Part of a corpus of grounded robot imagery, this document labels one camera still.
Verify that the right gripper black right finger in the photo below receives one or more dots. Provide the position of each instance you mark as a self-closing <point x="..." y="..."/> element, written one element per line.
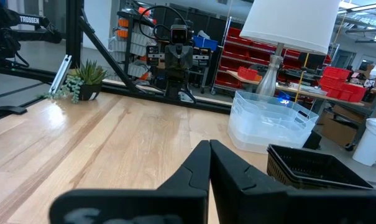
<point x="253" y="202"/>

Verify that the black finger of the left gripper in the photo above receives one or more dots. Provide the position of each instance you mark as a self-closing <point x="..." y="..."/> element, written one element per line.
<point x="186" y="57"/>
<point x="172" y="57"/>

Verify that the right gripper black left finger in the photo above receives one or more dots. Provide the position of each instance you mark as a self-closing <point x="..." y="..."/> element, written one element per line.
<point x="175" y="205"/>

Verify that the neighbouring station black robot arm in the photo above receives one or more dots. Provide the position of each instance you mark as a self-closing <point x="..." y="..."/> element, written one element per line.
<point x="7" y="34"/>

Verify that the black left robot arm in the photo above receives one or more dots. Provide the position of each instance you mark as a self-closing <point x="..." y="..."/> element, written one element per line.
<point x="176" y="84"/>

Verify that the grey parts bin rack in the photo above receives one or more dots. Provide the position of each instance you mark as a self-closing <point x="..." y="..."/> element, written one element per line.
<point x="138" y="40"/>

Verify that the blue storage bin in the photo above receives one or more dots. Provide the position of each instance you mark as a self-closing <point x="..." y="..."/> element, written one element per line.
<point x="206" y="43"/>

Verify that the metal rack with red bins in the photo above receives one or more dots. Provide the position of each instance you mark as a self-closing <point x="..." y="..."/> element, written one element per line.
<point x="234" y="46"/>

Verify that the red storage bin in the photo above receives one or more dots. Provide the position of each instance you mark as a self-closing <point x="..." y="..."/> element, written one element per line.
<point x="247" y="74"/>
<point x="355" y="93"/>
<point x="329" y="87"/>
<point x="337" y="73"/>

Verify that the potted succulent plant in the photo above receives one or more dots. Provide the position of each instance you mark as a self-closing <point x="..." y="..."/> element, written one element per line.
<point x="82" y="81"/>

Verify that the silver aluminium extrusion piece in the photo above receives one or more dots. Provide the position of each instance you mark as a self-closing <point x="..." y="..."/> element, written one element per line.
<point x="61" y="74"/>

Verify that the white shade table lamp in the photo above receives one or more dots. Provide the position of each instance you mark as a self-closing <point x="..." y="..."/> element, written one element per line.
<point x="287" y="25"/>

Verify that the cardboard box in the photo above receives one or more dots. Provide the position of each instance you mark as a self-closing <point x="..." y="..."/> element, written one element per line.
<point x="337" y="130"/>

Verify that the white bucket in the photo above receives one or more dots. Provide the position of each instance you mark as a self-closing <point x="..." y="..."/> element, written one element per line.
<point x="371" y="143"/>

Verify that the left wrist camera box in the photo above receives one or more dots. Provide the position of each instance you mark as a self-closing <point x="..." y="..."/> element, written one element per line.
<point x="179" y="34"/>

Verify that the black aluminium rig frame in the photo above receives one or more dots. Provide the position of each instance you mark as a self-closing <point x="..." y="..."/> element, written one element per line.
<point x="74" y="28"/>

